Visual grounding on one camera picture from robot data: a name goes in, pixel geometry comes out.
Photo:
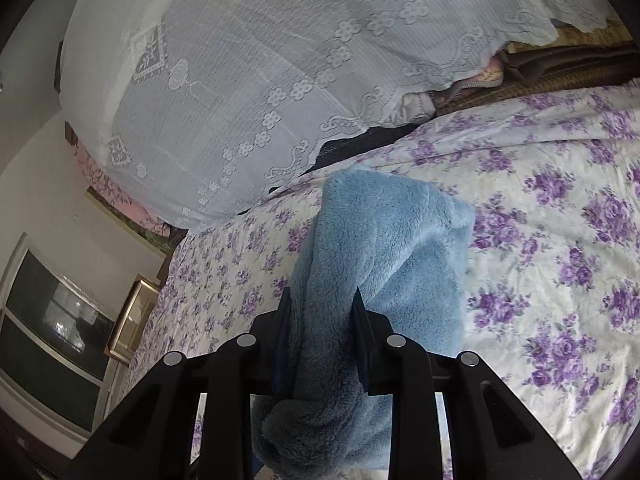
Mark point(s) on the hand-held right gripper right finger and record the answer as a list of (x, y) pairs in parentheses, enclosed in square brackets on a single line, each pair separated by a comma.
[(361, 355)]

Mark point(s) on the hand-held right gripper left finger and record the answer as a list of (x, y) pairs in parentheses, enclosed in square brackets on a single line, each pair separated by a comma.
[(281, 355)]

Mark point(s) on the blue fleece garment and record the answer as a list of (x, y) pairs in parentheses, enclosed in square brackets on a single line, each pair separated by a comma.
[(390, 240)]

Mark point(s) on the black cloth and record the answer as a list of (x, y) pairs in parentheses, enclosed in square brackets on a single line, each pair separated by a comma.
[(360, 142)]

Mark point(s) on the purple floral bedsheet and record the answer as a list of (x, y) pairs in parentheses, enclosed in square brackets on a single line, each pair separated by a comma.
[(525, 200)]

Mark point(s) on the white framed window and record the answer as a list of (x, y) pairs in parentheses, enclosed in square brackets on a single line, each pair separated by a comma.
[(45, 330)]

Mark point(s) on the grey garment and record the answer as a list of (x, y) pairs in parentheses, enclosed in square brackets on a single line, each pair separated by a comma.
[(410, 107)]

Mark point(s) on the pink floral cloth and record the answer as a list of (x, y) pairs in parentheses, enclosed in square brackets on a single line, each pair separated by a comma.
[(100, 175)]

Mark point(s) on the white lace cover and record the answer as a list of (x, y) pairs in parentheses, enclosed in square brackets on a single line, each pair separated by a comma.
[(250, 60)]

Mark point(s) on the pink knitted cloth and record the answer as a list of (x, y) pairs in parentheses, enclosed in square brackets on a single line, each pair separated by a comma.
[(487, 76)]

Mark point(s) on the dark brown blanket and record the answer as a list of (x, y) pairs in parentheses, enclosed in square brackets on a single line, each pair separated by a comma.
[(525, 92)]

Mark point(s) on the dark brown cloth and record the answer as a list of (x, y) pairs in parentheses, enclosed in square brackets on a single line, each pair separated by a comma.
[(550, 62)]

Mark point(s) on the gold picture frame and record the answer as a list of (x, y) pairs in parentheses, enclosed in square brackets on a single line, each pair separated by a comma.
[(131, 320)]

